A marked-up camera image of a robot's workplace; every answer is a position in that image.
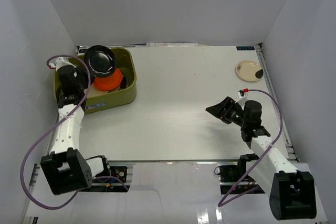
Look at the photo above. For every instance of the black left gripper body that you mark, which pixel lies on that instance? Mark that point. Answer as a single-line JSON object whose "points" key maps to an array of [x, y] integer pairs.
{"points": [[87, 77]]}

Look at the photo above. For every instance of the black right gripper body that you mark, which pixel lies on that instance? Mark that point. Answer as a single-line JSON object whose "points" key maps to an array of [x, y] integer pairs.
{"points": [[237, 117]]}

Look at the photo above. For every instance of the beige plate with characters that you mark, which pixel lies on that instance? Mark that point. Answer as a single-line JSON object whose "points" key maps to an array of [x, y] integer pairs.
{"points": [[93, 92]]}

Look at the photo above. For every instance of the black round plate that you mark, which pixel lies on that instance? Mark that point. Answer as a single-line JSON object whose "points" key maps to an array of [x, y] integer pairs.
{"points": [[101, 61]]}

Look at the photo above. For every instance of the orange round plate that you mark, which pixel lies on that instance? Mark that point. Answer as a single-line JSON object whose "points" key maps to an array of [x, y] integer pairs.
{"points": [[109, 83]]}

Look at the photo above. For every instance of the cream plate with black spot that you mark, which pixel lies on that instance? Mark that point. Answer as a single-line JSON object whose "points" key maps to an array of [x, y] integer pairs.
{"points": [[249, 71]]}

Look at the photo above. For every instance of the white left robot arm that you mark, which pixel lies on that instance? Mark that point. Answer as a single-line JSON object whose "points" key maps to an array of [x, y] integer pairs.
{"points": [[64, 167]]}

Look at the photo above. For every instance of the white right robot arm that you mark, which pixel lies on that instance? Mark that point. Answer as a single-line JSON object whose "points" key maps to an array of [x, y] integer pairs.
{"points": [[291, 192]]}

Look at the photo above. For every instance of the olive green plastic bin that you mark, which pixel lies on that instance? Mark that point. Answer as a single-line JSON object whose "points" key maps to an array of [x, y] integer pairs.
{"points": [[114, 98]]}

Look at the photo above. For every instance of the papers at table back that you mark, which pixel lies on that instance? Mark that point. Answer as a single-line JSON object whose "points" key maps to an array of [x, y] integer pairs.
{"points": [[171, 44]]}

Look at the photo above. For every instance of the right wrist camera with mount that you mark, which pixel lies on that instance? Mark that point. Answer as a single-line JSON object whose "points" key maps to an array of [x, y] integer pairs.
{"points": [[242, 97]]}

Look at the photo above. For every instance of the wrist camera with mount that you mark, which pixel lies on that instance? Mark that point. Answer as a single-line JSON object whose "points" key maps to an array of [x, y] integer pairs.
{"points": [[242, 97], [60, 62]]}

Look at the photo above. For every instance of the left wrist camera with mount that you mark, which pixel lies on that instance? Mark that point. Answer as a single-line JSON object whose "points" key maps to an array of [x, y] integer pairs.
{"points": [[60, 62]]}

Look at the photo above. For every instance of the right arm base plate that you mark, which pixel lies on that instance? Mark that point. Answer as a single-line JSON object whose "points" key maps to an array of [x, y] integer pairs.
{"points": [[229, 175]]}

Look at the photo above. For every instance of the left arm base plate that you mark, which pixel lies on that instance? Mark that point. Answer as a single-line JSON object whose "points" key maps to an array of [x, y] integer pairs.
{"points": [[113, 181]]}

